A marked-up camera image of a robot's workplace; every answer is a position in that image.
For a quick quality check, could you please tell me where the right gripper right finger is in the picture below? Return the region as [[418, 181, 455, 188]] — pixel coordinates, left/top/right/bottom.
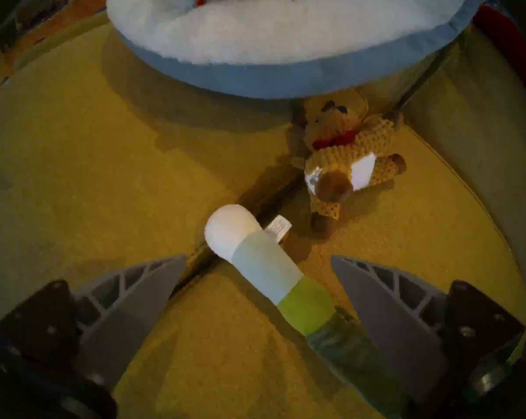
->
[[331, 254, 526, 407]]

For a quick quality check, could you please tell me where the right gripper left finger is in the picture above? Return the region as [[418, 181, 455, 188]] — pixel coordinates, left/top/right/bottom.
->
[[0, 254, 188, 388]]

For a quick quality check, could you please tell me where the green bottle plush toy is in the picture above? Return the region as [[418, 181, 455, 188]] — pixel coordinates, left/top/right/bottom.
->
[[204, 204, 410, 419]]

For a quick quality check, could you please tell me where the white and blue dog bed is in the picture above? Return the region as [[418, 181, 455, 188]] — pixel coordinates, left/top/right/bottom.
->
[[106, 0, 493, 100]]

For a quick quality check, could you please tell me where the yellow sofa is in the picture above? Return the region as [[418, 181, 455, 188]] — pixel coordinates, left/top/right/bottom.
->
[[0, 12, 526, 419]]

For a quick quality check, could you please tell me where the brown reindeer plush toy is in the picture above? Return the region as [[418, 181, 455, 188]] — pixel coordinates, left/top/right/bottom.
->
[[291, 89, 407, 233]]

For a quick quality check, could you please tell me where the yellow back cushion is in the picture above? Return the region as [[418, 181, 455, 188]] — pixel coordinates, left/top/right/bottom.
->
[[403, 25, 526, 292]]

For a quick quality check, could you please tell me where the red blanket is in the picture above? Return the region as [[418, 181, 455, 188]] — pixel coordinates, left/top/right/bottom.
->
[[473, 3, 526, 113]]

